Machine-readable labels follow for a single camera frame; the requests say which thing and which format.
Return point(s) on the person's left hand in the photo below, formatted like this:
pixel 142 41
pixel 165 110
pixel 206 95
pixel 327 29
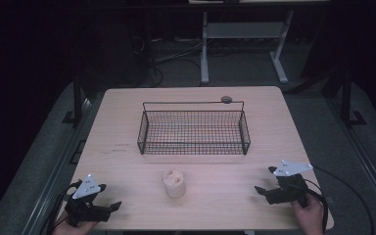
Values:
pixel 68 229

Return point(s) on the small grey round object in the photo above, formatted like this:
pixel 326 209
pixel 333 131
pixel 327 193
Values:
pixel 226 99

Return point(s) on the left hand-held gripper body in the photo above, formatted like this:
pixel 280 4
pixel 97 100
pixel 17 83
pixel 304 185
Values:
pixel 82 209

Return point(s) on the white metal table frame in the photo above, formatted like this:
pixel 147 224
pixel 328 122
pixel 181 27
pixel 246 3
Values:
pixel 244 30

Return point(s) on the aluminium floor rail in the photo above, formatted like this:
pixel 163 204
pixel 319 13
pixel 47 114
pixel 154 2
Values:
pixel 368 169
pixel 50 192

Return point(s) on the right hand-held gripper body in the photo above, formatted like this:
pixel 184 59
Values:
pixel 290 192

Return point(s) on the person's right hand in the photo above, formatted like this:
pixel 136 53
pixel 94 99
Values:
pixel 310 218

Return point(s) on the beige lotus root piece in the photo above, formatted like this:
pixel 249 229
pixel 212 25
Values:
pixel 174 185

